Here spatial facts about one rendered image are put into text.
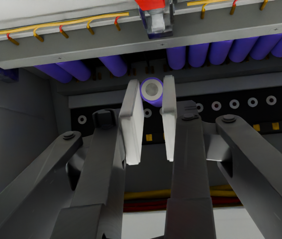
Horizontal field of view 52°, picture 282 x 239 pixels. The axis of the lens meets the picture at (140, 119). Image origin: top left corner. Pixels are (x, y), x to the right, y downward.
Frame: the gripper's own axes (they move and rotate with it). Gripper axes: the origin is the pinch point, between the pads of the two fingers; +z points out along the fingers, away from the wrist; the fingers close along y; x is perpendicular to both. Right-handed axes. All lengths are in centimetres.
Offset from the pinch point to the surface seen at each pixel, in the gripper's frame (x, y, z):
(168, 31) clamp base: 4.6, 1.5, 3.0
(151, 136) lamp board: -8.3, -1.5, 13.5
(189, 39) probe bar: 3.5, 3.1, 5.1
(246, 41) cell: 2.4, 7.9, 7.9
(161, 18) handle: 5.6, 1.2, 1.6
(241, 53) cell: 0.9, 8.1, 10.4
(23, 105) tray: -1.9, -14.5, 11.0
